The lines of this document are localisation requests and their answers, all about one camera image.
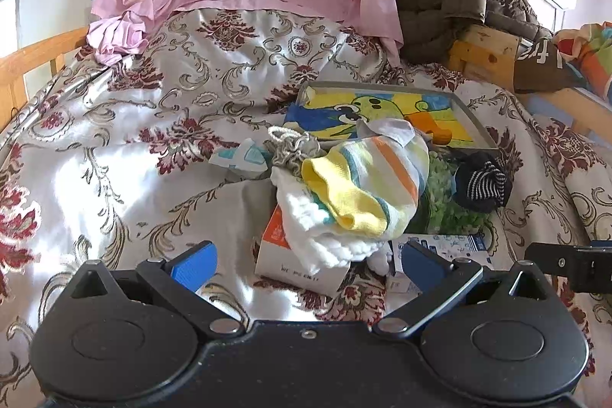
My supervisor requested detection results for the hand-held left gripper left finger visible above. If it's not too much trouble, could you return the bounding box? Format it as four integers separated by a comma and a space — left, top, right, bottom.
62, 241, 247, 337

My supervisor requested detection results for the floral satin bedspread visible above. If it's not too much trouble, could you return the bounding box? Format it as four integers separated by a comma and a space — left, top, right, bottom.
0, 7, 612, 390

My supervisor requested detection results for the white fluffy sock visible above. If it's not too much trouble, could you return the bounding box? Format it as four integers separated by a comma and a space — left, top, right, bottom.
272, 166, 379, 281

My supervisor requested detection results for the dark striped sock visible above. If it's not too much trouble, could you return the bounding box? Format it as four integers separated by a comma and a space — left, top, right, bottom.
452, 151, 514, 213

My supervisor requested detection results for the colourful patterned blanket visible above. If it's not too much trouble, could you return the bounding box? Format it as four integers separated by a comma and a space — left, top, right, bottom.
552, 22, 612, 100

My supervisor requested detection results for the grey tray with cartoon print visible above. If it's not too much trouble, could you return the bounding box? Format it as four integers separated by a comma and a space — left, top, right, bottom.
282, 81, 500, 151

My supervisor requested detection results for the yellow striped sock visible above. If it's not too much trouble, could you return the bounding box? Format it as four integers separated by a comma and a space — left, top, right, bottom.
301, 133, 430, 239

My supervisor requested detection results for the orange white carton box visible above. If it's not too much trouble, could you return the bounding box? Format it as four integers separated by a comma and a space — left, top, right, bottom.
254, 203, 352, 298

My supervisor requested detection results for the white blue tissue packet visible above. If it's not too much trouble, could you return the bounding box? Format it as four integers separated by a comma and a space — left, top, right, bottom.
209, 138, 273, 179

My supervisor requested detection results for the brown printed cloth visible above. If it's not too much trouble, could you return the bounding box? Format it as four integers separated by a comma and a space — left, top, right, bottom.
514, 36, 586, 94

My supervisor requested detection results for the green fuzzy cloth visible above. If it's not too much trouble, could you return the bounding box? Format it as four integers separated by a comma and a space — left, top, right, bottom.
409, 150, 495, 237

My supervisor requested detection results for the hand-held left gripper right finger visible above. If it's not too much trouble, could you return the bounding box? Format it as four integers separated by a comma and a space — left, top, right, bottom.
373, 240, 550, 339

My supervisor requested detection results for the grey beige knit sock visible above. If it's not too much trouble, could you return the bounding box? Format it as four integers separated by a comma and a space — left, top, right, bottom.
265, 126, 322, 182

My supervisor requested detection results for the wooden bed rail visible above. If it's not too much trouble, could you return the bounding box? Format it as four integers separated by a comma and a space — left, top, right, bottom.
0, 27, 91, 136

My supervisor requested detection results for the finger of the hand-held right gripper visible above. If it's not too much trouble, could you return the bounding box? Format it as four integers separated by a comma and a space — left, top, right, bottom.
525, 240, 612, 294

